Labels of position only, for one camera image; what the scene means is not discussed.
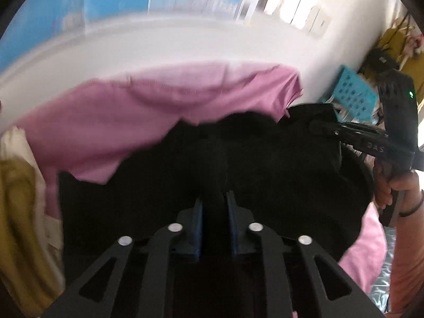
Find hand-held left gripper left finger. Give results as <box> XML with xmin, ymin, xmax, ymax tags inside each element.
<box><xmin>41</xmin><ymin>198</ymin><xmax>204</xmax><ymax>318</ymax></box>

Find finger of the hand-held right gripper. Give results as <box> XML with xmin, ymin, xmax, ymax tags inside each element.
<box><xmin>308</xmin><ymin>119</ymin><xmax>390</xmax><ymax>147</ymax></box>

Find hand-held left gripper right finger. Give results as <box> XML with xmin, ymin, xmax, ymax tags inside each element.
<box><xmin>225</xmin><ymin>190</ymin><xmax>376</xmax><ymax>318</ymax></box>

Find black garment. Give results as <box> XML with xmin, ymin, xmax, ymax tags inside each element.
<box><xmin>58</xmin><ymin>103</ymin><xmax>375</xmax><ymax>289</ymax></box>

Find person's right forearm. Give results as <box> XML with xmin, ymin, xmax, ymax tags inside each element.
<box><xmin>387</xmin><ymin>175</ymin><xmax>424</xmax><ymax>313</ymax></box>

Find yellow clothes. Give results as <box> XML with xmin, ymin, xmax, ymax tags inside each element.
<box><xmin>359</xmin><ymin>16</ymin><xmax>424</xmax><ymax>107</ymax></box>

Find person's right hand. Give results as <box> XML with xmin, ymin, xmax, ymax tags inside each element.
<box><xmin>372</xmin><ymin>163</ymin><xmax>421</xmax><ymax>216</ymax></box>

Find teal plastic basket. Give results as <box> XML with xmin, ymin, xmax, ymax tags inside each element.
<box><xmin>320</xmin><ymin>65</ymin><xmax>380</xmax><ymax>125</ymax></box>

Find black bag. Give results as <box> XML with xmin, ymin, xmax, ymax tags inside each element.
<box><xmin>366</xmin><ymin>48</ymin><xmax>400</xmax><ymax>73</ymax></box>

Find black wristband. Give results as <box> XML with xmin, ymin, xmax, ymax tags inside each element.
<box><xmin>397</xmin><ymin>190</ymin><xmax>424</xmax><ymax>218</ymax></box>

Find blue patterned sheet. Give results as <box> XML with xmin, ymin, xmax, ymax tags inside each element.
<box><xmin>366</xmin><ymin>228</ymin><xmax>398</xmax><ymax>312</ymax></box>

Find mustard cloth pile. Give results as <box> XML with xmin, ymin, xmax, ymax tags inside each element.
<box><xmin>0</xmin><ymin>159</ymin><xmax>65</xmax><ymax>315</ymax></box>

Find white cloth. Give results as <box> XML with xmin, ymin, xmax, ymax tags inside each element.
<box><xmin>0</xmin><ymin>126</ymin><xmax>65</xmax><ymax>282</ymax></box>

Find white wall papers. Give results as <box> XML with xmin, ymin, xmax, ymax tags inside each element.
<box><xmin>263</xmin><ymin>0</ymin><xmax>332</xmax><ymax>38</ymax></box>

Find colourful wall map poster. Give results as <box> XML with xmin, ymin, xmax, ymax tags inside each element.
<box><xmin>0</xmin><ymin>0</ymin><xmax>266</xmax><ymax>73</ymax></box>

